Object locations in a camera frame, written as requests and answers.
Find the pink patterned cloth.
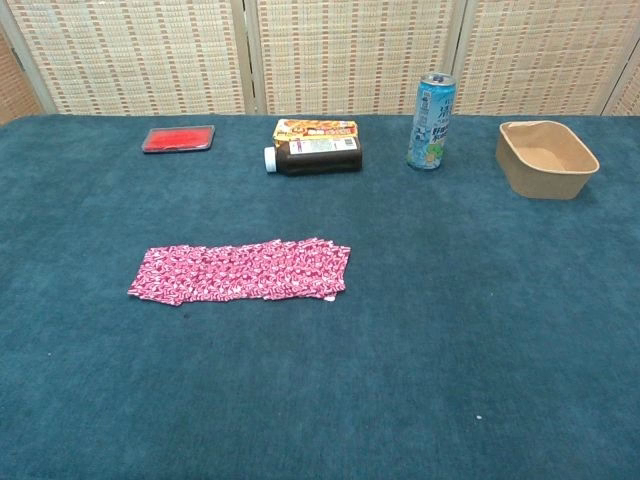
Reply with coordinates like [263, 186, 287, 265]
[149, 237, 352, 304]

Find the brown bottle white cap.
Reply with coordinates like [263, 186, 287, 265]
[263, 135, 364, 177]

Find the yellow snack box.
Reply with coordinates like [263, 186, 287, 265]
[272, 118, 360, 147]

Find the teal table cloth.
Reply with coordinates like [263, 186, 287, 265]
[0, 113, 640, 480]

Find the blue drink can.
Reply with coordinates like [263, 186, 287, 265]
[405, 72, 458, 172]

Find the red ink pad tray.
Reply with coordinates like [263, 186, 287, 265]
[141, 124, 217, 155]

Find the woven folding screen panel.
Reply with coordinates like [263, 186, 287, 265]
[244, 0, 469, 117]
[0, 0, 257, 116]
[0, 27, 45, 127]
[602, 59, 640, 118]
[452, 0, 640, 118]

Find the kraft paper bowl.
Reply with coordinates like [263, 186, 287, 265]
[495, 120, 601, 201]

